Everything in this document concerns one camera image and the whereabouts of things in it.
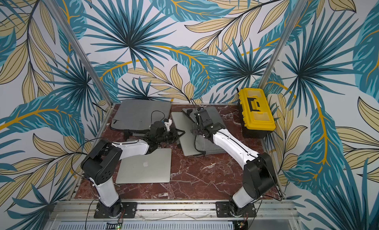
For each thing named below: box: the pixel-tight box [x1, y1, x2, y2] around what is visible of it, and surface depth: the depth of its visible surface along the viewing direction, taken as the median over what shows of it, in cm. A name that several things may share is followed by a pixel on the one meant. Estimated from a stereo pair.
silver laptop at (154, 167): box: [115, 148, 172, 184], surface depth 89 cm
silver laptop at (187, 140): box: [171, 111, 201, 157], surface depth 88 cm
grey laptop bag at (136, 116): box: [110, 99, 172, 139], surface depth 109 cm
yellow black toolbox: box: [237, 87, 276, 139], surface depth 95 cm
